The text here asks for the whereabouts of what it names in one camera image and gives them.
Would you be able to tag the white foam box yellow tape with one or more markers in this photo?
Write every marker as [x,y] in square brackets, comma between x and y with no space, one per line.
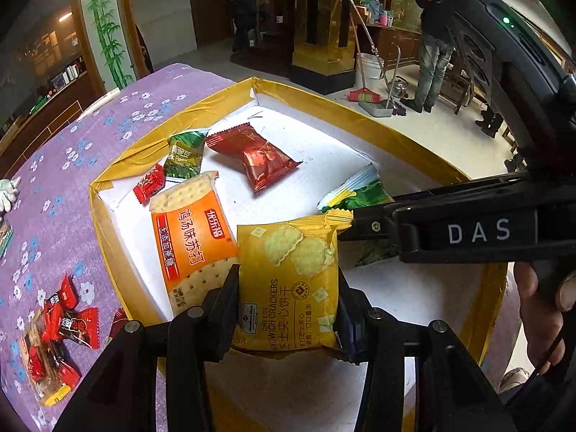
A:
[315,144]

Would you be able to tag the dark chair back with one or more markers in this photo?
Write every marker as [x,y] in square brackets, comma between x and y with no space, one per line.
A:
[144,54]

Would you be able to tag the colourful green packet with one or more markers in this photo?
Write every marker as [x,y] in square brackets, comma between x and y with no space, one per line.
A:
[3,240]

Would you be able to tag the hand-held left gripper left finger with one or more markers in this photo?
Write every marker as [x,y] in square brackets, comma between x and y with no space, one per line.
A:
[227,315]

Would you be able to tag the wooden cabinet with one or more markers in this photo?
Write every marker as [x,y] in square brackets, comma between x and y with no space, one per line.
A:
[49,99]

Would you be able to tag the orange cracker packet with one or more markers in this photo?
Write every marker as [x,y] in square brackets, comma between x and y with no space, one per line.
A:
[193,243]

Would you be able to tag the yellow cracker packet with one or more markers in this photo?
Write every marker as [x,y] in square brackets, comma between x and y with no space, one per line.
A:
[288,288]

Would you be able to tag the wooden chair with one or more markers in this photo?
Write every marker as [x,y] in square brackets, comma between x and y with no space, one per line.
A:
[459,90]

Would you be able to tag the green white snack packet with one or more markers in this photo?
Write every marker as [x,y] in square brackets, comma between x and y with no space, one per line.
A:
[355,193]

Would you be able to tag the grey dustpan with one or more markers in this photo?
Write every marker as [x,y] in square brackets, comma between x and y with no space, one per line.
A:
[373,109]

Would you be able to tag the black boots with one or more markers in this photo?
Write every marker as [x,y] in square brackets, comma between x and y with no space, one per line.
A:
[490,123]

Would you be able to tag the small red candy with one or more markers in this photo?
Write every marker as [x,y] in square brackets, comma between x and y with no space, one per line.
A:
[148,184]

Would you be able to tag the wooden staircase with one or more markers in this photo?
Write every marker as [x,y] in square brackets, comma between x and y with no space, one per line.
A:
[274,31]

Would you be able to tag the gold pillar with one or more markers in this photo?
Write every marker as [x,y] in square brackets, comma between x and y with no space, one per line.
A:
[324,22]

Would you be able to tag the person's right hand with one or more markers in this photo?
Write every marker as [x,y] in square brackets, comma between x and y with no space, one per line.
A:
[535,315]

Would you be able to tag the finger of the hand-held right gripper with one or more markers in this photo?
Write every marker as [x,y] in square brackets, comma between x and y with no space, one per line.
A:
[450,191]
[369,225]

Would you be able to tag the metal kettle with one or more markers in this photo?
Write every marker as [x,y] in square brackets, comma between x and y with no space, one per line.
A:
[400,87]

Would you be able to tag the purple cloth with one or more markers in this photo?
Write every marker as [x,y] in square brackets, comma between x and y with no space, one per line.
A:
[399,108]

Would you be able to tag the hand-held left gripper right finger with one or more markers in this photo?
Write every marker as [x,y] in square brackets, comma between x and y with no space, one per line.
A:
[351,333]

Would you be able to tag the dark red snack packet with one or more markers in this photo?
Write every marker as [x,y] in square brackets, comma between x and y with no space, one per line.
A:
[256,157]

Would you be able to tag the purple floral tablecloth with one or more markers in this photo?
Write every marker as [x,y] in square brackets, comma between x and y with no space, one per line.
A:
[67,234]

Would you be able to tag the dark green snack packet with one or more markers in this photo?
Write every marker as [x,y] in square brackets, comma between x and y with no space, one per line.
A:
[184,159]

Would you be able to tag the wooden sideboard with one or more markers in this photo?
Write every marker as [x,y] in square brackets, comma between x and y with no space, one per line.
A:
[396,45]

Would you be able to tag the bamboo painting panel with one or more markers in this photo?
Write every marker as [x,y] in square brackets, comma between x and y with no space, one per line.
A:
[108,31]

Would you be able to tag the white bucket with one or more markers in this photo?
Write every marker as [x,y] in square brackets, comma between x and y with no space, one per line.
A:
[366,69]

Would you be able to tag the broom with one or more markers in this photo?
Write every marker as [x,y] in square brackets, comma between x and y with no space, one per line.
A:
[364,96]

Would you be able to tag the white glove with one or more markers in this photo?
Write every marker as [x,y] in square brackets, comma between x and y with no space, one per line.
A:
[8,194]

